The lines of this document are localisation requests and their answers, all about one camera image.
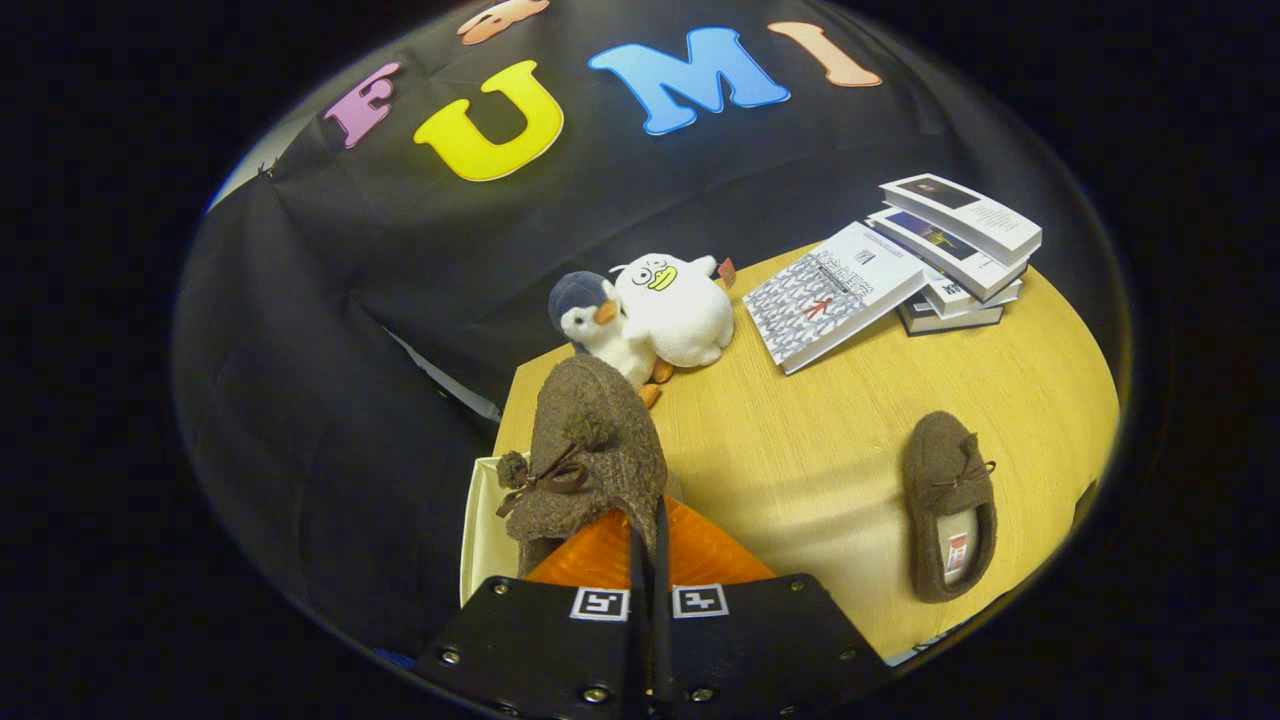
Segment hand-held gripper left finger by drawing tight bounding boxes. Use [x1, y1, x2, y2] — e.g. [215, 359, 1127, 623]
[415, 505, 646, 720]

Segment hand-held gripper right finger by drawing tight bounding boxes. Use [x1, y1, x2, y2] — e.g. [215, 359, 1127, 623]
[655, 497, 891, 720]

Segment beige fabric storage box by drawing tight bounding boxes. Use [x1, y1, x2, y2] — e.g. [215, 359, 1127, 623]
[460, 455, 546, 607]

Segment brown fuzzy slipper shoe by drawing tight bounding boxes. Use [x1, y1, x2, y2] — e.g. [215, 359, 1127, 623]
[495, 353, 669, 579]
[902, 410, 998, 604]

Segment grey white penguin plush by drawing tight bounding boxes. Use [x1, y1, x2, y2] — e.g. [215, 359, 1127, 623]
[547, 270, 663, 409]

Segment white duck plush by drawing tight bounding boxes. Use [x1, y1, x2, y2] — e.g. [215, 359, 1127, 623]
[610, 253, 736, 369]

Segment grey patterned cover book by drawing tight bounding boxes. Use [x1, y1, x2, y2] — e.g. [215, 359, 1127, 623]
[743, 222, 929, 376]

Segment black backdrop cloth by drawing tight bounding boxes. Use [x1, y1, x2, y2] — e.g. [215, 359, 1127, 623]
[170, 0, 1131, 661]

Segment dark cover book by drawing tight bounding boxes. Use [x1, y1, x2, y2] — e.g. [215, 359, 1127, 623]
[897, 295, 1004, 336]

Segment plain white book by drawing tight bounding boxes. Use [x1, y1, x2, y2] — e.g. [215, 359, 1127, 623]
[920, 268, 1023, 319]

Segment white book with blue picture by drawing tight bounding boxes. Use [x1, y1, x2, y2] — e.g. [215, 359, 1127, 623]
[866, 205, 1031, 301]

